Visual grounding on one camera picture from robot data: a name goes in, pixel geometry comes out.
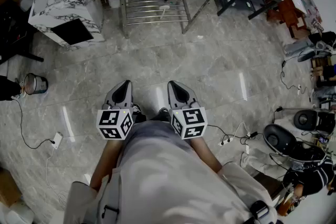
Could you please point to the person's left forearm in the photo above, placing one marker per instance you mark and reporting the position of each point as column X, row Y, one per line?
column 105, row 162

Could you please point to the person's black trousers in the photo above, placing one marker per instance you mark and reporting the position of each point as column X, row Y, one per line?
column 140, row 117

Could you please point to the person's right forearm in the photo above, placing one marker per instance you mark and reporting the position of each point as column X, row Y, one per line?
column 204, row 152

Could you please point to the black side table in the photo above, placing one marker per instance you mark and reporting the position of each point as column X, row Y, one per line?
column 13, row 29

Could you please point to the metal sink stand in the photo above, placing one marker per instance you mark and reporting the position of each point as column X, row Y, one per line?
column 123, row 18

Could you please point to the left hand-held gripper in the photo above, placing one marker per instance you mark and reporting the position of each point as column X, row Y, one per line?
column 110, row 119

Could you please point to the person's right shoe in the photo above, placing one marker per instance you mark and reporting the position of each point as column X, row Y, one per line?
column 164, row 111

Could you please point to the marble pattern sink cabinet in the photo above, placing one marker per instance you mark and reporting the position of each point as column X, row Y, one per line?
column 60, row 5

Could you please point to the flat cardboard box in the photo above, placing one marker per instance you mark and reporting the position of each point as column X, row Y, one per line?
column 9, row 189

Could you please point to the narrow white sink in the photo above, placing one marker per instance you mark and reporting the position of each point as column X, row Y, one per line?
column 296, row 0

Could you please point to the white power strip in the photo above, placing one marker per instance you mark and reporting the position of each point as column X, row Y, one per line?
column 225, row 141

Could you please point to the wooden sink stand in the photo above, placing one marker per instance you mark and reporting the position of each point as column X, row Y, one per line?
column 288, row 15

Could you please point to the person's shoe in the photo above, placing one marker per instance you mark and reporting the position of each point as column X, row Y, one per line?
column 137, row 108
column 164, row 111

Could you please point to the person's left shoe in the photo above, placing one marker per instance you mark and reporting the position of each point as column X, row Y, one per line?
column 137, row 108

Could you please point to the white power adapter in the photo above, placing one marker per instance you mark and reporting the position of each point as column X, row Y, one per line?
column 57, row 140

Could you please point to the person's light grey clothing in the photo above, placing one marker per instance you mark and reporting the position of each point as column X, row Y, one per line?
column 162, row 170

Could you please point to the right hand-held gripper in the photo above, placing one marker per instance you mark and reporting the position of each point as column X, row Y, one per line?
column 191, row 118

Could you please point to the black round device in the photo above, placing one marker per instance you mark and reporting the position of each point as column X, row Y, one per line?
column 278, row 139
column 304, row 119

